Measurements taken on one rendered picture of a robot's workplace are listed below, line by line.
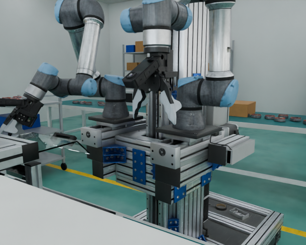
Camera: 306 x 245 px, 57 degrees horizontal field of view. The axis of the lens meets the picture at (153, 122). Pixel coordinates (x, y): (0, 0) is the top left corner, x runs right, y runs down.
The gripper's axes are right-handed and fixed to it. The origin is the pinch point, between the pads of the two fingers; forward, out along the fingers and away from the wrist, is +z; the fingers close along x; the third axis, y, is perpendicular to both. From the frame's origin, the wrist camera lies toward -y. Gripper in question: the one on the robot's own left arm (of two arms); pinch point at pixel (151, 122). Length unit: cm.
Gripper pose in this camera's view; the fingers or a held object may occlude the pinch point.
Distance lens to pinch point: 77.8
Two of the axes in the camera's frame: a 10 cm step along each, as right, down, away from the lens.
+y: 6.5, -1.4, 7.5
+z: 0.0, 9.8, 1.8
